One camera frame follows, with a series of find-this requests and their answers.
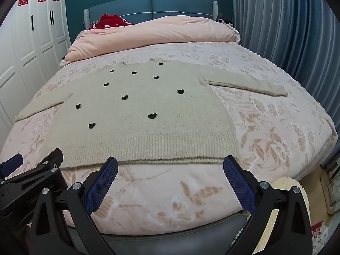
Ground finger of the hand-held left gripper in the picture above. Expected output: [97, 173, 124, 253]
[4, 148, 65, 185]
[0, 153, 24, 177]

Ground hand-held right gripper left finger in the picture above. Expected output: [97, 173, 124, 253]
[29, 156, 119, 255]

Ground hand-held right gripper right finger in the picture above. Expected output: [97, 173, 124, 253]
[222, 156, 314, 255]

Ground beige sweater with black hearts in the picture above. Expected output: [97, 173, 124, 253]
[14, 58, 289, 168]

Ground pink butterfly print blanket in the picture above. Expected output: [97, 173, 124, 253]
[0, 41, 338, 236]

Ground box on floor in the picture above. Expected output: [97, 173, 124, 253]
[320, 161, 340, 215]

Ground red floral floor mat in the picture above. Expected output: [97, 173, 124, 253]
[310, 222, 330, 249]

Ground white wardrobe doors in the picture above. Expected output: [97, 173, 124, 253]
[0, 0, 72, 128]

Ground red plush item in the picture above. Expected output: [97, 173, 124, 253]
[88, 14, 133, 30]

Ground pink pillow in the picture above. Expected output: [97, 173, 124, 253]
[60, 16, 241, 67]

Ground grey-blue curtain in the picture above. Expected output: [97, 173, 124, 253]
[232, 0, 340, 170]

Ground blue padded headboard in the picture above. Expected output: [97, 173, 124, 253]
[84, 0, 219, 30]

